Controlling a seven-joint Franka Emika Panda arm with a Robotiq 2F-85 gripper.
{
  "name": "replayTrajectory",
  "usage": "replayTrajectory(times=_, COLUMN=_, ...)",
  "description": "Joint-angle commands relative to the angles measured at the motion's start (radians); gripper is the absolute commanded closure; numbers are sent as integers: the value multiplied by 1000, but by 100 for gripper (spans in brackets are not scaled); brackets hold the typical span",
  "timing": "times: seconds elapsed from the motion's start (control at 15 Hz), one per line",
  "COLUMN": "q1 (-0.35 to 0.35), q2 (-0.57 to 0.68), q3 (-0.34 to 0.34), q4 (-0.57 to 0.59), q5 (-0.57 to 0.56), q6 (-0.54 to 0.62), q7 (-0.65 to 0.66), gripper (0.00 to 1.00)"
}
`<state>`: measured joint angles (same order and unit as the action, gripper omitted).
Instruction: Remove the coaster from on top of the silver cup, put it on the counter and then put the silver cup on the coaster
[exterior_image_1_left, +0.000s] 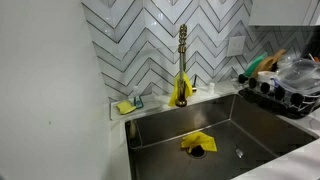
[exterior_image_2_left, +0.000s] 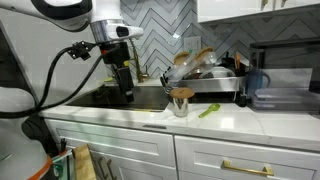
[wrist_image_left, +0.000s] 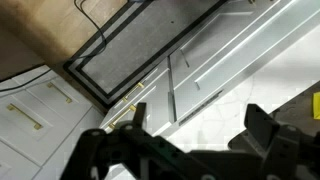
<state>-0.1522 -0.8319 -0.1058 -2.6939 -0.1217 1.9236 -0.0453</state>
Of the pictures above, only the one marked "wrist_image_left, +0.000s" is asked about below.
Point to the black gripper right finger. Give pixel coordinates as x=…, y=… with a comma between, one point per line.
x=260, y=125

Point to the yellow cloth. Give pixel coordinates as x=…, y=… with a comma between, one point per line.
x=316, y=105

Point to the white cabinet drawer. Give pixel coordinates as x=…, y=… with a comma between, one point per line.
x=156, y=94

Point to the white cabinet door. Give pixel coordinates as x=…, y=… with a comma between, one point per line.
x=239, y=38

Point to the grey black-bordered floor mat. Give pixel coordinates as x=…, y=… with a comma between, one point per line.
x=136, y=39

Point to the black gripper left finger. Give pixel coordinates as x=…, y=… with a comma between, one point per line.
x=140, y=114

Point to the gold drawer handle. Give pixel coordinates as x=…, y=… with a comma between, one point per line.
x=130, y=92
x=37, y=125
x=121, y=115
x=52, y=85

